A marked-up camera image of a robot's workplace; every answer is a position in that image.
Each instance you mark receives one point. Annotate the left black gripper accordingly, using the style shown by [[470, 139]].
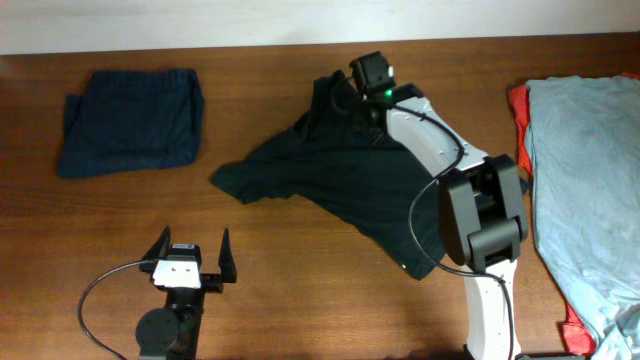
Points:
[[224, 261]]

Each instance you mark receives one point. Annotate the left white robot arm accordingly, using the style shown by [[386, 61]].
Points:
[[172, 331]]

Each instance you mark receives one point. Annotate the red garment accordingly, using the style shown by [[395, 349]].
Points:
[[521, 120]]

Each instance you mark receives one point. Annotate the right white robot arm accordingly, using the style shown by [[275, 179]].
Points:
[[481, 213]]

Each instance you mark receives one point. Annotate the folded navy blue garment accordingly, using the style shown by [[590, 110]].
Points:
[[132, 120]]

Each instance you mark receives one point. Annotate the dark green t-shirt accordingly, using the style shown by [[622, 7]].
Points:
[[374, 184]]

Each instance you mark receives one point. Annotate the light blue t-shirt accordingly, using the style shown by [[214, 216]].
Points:
[[587, 190]]

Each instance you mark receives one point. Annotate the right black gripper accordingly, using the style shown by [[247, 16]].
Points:
[[359, 116]]

